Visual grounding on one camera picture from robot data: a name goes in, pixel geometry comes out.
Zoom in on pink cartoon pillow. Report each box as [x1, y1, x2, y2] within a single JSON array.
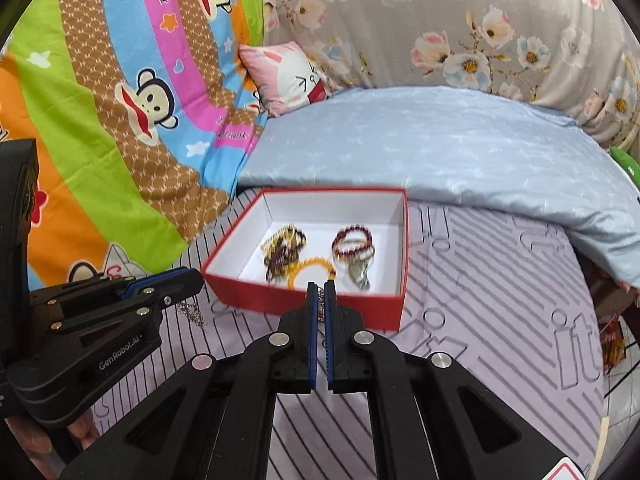
[[237, 42, 333, 118]]

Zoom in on dark bead bracelet gold accents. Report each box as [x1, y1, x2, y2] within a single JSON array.
[[272, 227, 308, 261]]

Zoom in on amber bead bracelet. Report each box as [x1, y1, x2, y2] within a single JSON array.
[[287, 256, 337, 291]]

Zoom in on small purple bead necklace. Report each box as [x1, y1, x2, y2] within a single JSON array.
[[264, 247, 301, 286]]

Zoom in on cartoon monkey blanket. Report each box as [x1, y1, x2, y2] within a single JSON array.
[[0, 0, 268, 291]]

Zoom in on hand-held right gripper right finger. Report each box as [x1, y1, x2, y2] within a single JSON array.
[[324, 279, 568, 480]]

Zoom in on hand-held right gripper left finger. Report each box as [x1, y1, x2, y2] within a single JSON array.
[[60, 280, 326, 480]]

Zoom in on red jewelry box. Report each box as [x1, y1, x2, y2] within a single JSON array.
[[201, 187, 410, 332]]

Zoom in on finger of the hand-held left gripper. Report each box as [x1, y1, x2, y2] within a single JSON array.
[[29, 267, 205, 322], [51, 299, 174, 357]]

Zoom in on green plastic item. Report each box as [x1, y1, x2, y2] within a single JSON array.
[[610, 145, 640, 186]]

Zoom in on gold jewelry piece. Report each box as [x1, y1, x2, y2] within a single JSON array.
[[260, 232, 286, 261]]

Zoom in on silver pendant necklace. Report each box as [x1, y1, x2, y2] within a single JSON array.
[[347, 260, 373, 291]]

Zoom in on light blue pillow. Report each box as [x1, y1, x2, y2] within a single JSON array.
[[237, 85, 640, 286]]

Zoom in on person's left hand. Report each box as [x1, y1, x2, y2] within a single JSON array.
[[21, 414, 102, 467]]

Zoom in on colourful packet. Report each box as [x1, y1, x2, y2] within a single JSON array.
[[599, 316, 627, 375]]

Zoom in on grey striped bed sheet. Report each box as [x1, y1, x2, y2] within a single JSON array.
[[90, 190, 608, 480]]

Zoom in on thin silver chain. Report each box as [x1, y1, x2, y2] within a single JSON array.
[[175, 297, 211, 333]]

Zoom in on floral grey pillow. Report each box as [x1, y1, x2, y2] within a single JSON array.
[[260, 0, 640, 151]]

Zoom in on red bead bracelet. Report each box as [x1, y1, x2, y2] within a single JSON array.
[[331, 226, 376, 258]]

